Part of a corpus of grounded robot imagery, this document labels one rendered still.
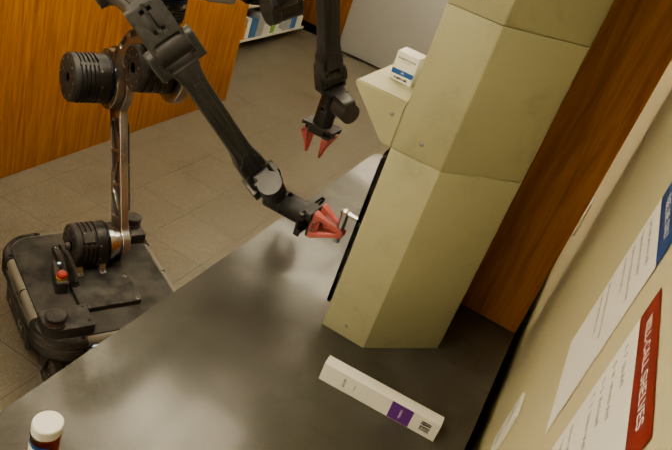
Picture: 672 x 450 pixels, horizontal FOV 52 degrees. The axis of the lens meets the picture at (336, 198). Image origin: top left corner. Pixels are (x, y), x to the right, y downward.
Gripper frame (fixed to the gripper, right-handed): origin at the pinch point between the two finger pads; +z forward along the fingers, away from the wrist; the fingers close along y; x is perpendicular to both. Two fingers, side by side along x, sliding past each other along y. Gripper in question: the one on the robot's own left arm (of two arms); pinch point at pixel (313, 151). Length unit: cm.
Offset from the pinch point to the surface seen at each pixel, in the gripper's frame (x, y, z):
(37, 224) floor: 29, -125, 110
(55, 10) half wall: 63, -162, 28
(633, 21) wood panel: -9, 62, -66
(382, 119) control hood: -46, 29, -36
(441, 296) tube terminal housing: -36, 54, 0
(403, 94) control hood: -43, 30, -41
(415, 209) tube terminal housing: -46, 42, -21
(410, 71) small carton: -37, 28, -44
